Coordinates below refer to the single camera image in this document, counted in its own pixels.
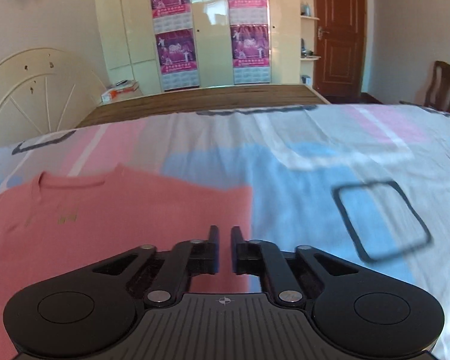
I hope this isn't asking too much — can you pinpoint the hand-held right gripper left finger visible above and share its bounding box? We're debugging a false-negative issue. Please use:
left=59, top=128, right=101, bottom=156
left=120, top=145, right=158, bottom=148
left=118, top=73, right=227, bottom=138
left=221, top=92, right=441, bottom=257
left=92, top=226, right=220, bottom=309

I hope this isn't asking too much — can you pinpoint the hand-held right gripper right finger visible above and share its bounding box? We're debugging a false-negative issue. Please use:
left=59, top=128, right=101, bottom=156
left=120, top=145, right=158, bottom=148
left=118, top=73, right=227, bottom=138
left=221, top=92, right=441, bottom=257
left=230, top=226, right=357, bottom=309

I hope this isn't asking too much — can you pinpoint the pink shirt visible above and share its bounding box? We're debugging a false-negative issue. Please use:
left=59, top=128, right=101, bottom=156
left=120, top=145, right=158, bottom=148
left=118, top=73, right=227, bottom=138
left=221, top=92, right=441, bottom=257
left=0, top=163, right=254, bottom=360

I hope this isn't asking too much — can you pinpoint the patterned pastel bed blanket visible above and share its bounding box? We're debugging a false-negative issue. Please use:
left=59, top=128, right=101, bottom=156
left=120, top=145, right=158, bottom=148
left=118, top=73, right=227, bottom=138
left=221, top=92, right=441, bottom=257
left=0, top=103, right=450, bottom=360

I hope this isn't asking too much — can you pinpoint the white and orange box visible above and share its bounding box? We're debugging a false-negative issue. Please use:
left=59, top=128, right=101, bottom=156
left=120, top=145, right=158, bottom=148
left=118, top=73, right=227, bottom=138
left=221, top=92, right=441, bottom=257
left=100, top=82, right=140, bottom=105

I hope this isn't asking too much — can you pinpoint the cream wardrobe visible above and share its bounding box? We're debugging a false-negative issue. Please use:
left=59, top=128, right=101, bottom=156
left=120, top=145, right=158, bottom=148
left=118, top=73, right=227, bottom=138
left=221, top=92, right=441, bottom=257
left=93, top=0, right=302, bottom=95

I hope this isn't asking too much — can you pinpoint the dark shelf clutter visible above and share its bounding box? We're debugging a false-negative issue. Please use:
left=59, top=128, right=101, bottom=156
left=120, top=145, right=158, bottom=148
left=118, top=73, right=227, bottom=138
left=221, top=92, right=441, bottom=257
left=301, top=38, right=321, bottom=59

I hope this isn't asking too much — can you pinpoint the cream corner shelf unit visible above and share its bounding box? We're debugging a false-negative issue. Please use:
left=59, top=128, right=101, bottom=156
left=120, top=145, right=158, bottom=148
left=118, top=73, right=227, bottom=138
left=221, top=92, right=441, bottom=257
left=298, top=0, right=321, bottom=87

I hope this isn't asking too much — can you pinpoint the brown wooden door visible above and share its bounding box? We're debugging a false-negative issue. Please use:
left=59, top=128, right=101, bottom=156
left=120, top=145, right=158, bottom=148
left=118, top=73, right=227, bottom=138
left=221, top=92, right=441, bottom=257
left=312, top=0, right=368, bottom=104

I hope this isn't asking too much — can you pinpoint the cream arched headboard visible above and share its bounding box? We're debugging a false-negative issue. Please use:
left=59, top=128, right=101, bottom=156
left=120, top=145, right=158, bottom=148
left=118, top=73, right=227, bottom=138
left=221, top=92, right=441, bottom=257
left=0, top=47, right=107, bottom=151

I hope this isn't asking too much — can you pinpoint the brown wooden chair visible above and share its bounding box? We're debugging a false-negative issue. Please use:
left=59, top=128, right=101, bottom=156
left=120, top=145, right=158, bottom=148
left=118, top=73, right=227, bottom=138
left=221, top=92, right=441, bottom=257
left=399, top=60, right=450, bottom=113

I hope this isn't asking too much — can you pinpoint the wooden bed frame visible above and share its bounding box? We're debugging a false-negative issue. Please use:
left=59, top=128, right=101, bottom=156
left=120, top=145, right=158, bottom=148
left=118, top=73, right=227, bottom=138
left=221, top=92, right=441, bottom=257
left=75, top=83, right=331, bottom=129

